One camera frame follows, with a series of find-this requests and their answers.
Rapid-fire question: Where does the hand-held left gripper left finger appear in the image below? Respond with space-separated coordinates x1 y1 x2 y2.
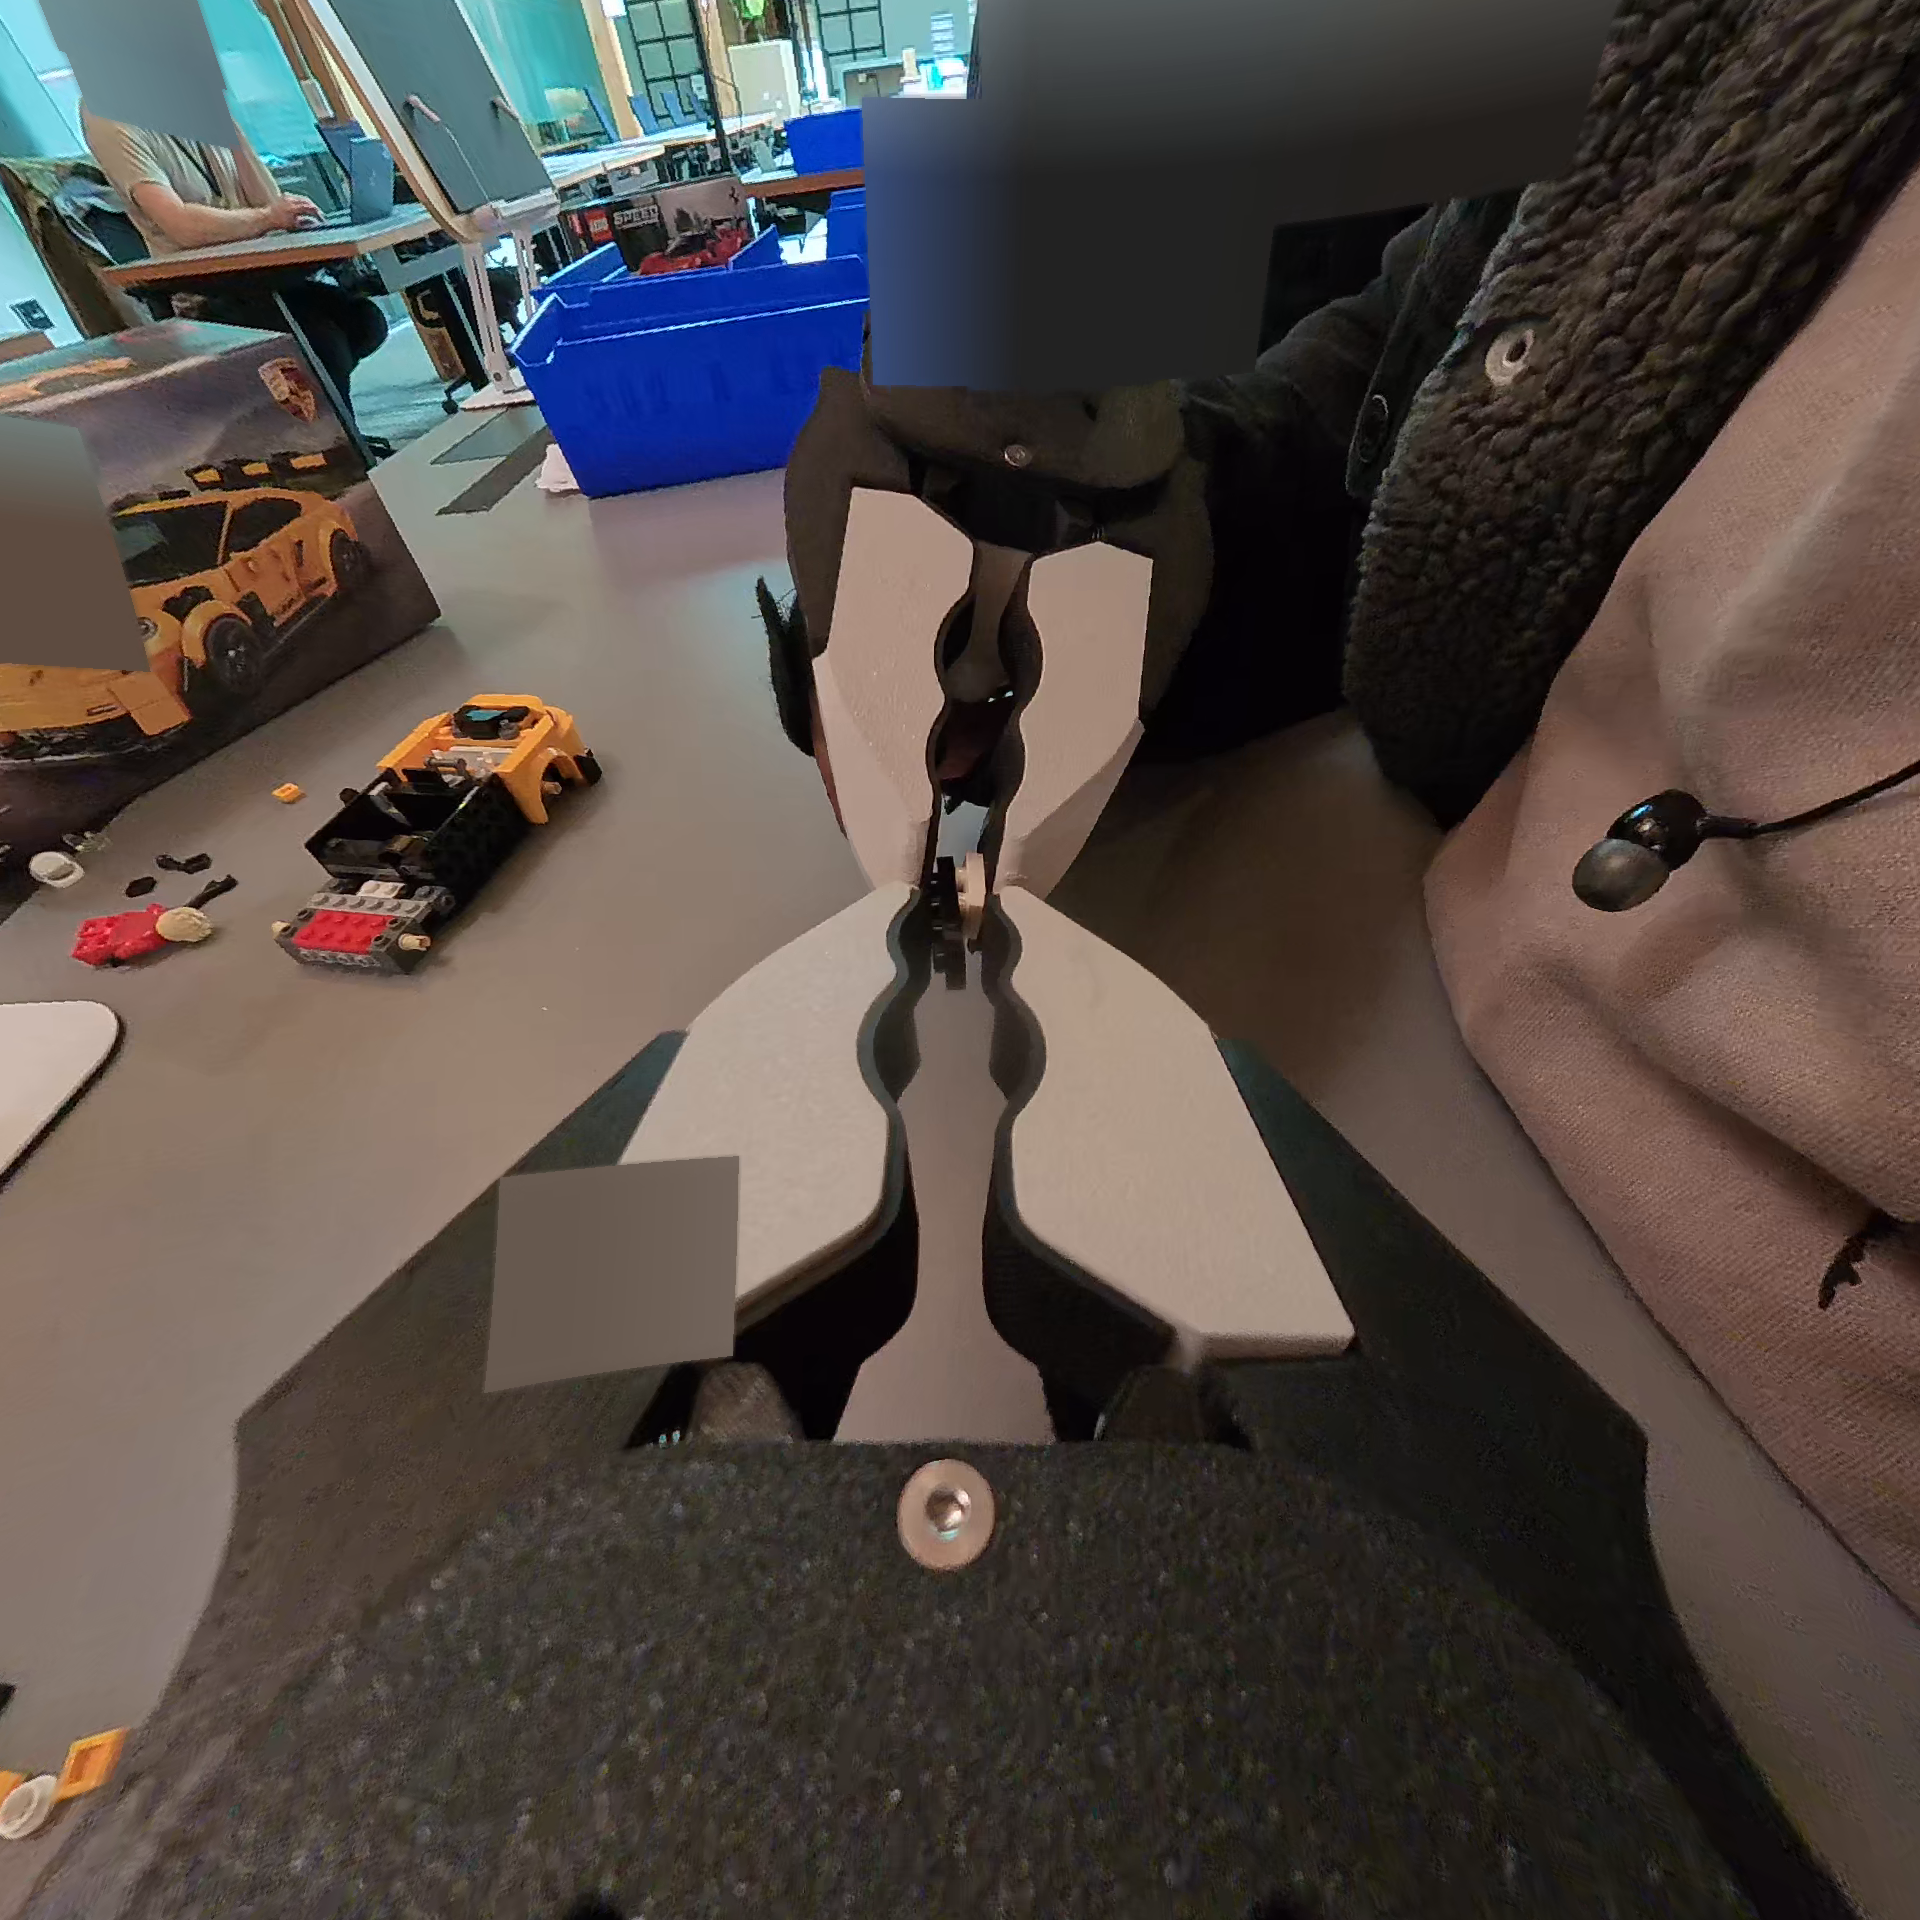
616 883 923 1432

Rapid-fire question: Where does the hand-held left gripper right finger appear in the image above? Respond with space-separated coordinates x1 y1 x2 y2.
978 886 1359 1432

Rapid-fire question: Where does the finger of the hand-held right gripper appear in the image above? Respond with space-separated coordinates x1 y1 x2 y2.
805 475 989 891
989 549 1157 893

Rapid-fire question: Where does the partly built lego car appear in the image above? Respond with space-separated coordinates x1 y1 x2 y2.
274 694 604 980

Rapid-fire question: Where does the black lego set box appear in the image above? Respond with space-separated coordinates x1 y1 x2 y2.
568 179 752 272

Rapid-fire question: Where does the pile of mixed small lego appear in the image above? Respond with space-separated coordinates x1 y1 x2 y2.
0 1678 134 1845

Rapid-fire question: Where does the beige sweatshirt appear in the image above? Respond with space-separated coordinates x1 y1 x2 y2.
1422 197 1920 1607

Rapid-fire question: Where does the black fleece jacket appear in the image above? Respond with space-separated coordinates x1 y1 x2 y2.
1343 0 1920 825

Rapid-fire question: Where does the dark board on easel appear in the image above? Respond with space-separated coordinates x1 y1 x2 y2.
285 0 566 407

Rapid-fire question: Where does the laptop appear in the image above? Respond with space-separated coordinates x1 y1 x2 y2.
313 127 394 227

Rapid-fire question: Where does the grey office desk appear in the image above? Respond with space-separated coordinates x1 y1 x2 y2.
98 202 468 293

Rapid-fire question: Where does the white tray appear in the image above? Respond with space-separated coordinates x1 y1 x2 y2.
0 1000 120 1179

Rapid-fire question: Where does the black wired earbud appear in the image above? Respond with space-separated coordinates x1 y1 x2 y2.
1571 758 1920 914

